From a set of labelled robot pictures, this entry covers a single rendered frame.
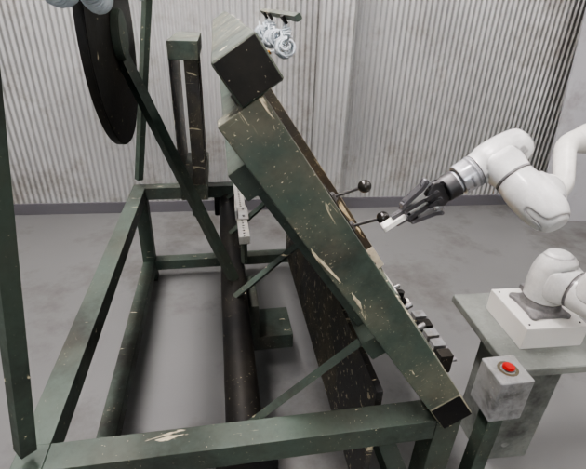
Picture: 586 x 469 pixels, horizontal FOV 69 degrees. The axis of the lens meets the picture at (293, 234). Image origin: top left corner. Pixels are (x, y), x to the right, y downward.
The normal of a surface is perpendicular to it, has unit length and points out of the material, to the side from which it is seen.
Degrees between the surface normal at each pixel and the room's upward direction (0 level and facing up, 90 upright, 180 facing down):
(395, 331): 90
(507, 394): 90
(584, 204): 83
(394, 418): 0
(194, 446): 0
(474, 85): 90
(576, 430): 0
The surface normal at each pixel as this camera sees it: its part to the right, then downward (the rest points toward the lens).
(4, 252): 0.80, 0.41
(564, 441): 0.04, -0.88
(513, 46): 0.12, 0.47
